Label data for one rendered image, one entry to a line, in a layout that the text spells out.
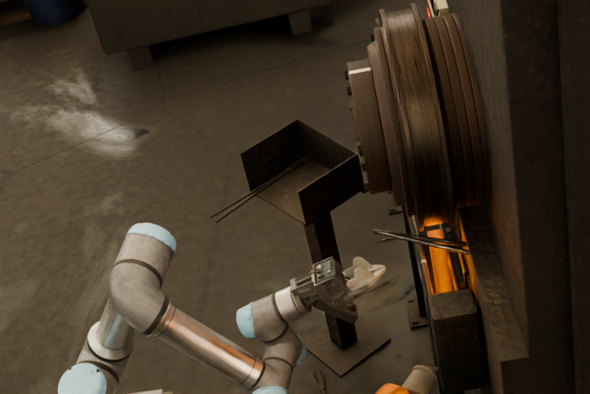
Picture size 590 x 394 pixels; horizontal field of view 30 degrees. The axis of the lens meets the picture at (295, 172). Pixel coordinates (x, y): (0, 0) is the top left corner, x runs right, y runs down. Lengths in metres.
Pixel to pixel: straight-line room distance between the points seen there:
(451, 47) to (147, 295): 0.84
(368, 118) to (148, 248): 0.61
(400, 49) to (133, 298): 0.79
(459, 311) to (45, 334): 1.82
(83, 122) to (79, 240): 0.79
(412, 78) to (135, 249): 0.76
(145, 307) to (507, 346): 0.78
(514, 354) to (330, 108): 2.40
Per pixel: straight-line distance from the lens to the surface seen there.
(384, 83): 2.16
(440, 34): 2.20
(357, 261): 2.50
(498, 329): 2.18
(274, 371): 2.53
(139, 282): 2.41
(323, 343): 3.41
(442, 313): 2.32
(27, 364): 3.70
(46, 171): 4.51
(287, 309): 2.52
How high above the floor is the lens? 2.45
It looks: 37 degrees down
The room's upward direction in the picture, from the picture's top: 13 degrees counter-clockwise
